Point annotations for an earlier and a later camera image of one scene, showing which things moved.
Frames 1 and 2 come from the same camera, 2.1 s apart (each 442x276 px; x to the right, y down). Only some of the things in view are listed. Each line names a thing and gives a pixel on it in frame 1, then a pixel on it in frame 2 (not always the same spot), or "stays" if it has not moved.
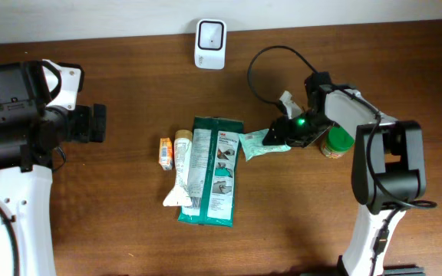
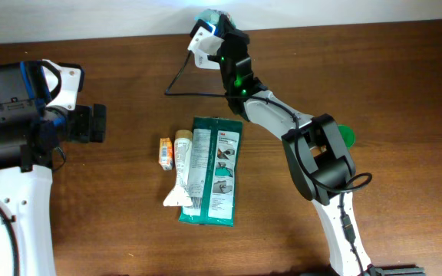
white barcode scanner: (210, 42) stays
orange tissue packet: (166, 153) stays
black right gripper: (295, 135) -> (231, 39)
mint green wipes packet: (252, 143) -> (207, 22)
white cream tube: (179, 196) stays
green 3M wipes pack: (216, 142) stays
